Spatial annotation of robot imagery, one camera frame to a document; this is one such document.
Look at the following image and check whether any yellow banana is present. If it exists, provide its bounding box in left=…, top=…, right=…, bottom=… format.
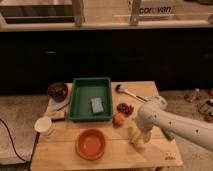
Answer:
left=130, top=127, right=142, bottom=144

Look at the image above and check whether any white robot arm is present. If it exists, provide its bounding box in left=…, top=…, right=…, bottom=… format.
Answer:
left=136, top=96, right=213, bottom=151

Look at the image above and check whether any red bowl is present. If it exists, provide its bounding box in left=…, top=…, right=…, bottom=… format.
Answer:
left=75, top=129, right=106, bottom=161

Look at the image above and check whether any dark brown bowl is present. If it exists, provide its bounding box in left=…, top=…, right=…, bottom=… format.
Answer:
left=47, top=82, right=68, bottom=102

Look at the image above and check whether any green cucumber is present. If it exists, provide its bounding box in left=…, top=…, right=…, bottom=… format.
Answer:
left=162, top=130, right=174, bottom=141

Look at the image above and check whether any orange toy fruit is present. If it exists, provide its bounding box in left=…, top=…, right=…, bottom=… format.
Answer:
left=112, top=113, right=124, bottom=127

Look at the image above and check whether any brown grape cluster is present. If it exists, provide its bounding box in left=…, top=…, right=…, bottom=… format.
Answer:
left=117, top=103, right=134, bottom=116

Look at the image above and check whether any grey blue sponge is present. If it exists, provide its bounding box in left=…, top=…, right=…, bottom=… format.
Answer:
left=91, top=98, right=104, bottom=114

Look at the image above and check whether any green plastic tray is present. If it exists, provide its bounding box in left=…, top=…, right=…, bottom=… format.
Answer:
left=68, top=77, right=113, bottom=122

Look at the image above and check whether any white cutting board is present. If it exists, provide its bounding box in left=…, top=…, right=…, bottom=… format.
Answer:
left=47, top=82, right=70, bottom=112

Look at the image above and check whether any white cup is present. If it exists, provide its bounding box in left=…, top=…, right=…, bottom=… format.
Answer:
left=34, top=116, right=53, bottom=136

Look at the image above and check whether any white cardboard box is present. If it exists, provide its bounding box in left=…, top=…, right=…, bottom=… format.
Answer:
left=139, top=0, right=174, bottom=15

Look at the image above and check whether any dish brush with handle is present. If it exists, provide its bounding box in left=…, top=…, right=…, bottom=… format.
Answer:
left=115, top=84, right=147, bottom=102

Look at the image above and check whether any black cable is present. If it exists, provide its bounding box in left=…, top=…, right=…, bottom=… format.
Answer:
left=0, top=118, right=32, bottom=164

